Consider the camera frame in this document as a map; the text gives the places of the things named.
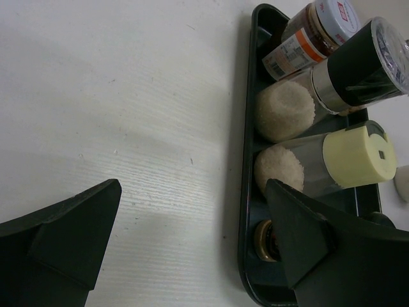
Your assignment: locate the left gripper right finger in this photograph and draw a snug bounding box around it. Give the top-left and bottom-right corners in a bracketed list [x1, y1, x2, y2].
[265, 179, 408, 306]

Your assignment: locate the black cap white spice bottle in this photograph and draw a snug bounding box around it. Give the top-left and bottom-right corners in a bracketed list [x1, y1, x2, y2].
[394, 165, 409, 203]

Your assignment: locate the black rectangular tray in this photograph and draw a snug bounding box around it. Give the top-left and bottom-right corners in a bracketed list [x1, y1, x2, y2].
[238, 4, 382, 306]

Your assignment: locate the small dark pepper bottle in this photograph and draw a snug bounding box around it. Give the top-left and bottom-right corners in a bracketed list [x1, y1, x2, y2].
[254, 220, 281, 262]

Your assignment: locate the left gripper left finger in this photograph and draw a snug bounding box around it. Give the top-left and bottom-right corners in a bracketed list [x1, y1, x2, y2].
[1, 179, 121, 306]

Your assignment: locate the clear cap salt grinder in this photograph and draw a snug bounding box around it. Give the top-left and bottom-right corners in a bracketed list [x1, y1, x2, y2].
[254, 17, 408, 143]

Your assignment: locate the yellow cap spice shaker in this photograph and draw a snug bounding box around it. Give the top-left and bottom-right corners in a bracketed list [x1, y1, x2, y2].
[254, 120, 397, 198]

